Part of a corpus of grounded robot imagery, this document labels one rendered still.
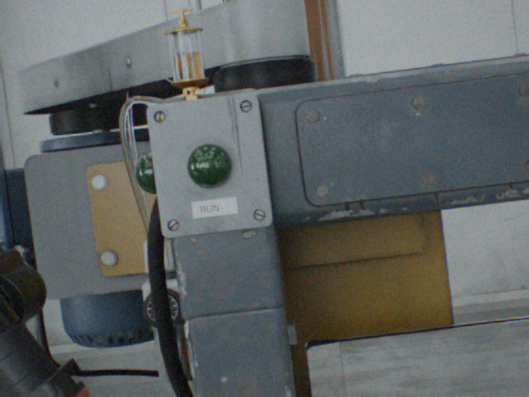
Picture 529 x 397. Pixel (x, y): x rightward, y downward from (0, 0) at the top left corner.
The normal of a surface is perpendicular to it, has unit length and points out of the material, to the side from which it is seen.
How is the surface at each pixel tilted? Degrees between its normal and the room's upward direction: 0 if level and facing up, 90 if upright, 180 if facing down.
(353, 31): 90
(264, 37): 90
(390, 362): 90
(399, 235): 90
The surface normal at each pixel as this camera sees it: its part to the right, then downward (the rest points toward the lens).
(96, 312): -0.22, 0.10
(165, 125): -0.01, 0.05
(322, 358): 0.24, 0.02
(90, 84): -0.78, 0.13
